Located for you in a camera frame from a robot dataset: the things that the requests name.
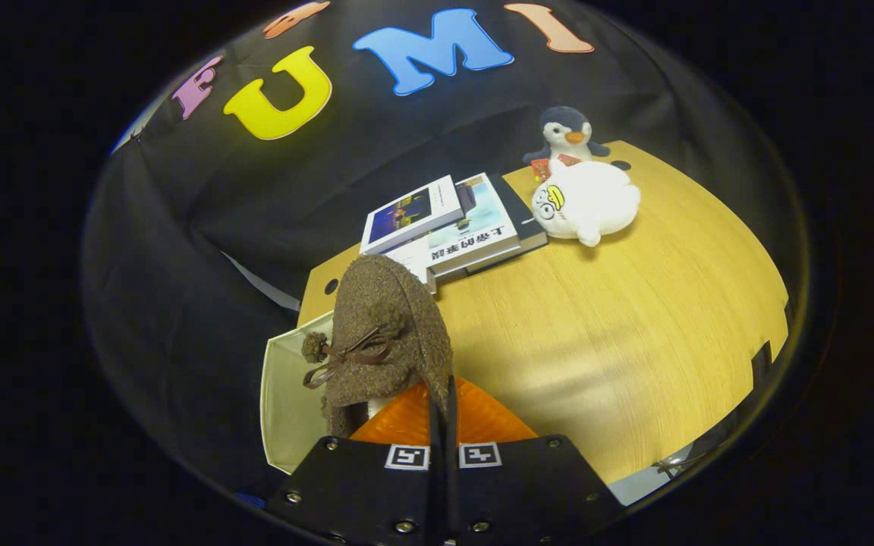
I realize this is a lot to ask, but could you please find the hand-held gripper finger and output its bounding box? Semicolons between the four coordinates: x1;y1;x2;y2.
445;375;627;546
264;378;445;546

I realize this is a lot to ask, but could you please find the green fabric storage box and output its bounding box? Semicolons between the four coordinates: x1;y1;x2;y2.
260;311;347;475

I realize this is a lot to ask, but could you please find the brown fuzzy shoe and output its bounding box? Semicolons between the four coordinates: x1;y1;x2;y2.
302;254;454;439

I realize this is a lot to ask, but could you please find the plain white book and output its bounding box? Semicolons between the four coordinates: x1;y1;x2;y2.
384;239;438;295

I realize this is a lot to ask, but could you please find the small book blue photo cover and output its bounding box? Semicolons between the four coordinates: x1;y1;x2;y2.
360;175;466;256

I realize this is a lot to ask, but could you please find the dark cover book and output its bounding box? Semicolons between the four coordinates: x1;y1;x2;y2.
437;173;549;285

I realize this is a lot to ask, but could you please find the white plush toy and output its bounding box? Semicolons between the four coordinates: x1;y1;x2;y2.
532;158;641;247

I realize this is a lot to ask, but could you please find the black backdrop cloth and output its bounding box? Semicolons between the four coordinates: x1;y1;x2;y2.
80;0;810;501

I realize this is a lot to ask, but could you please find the penguin plush toy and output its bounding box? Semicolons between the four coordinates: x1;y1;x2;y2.
522;105;611;181

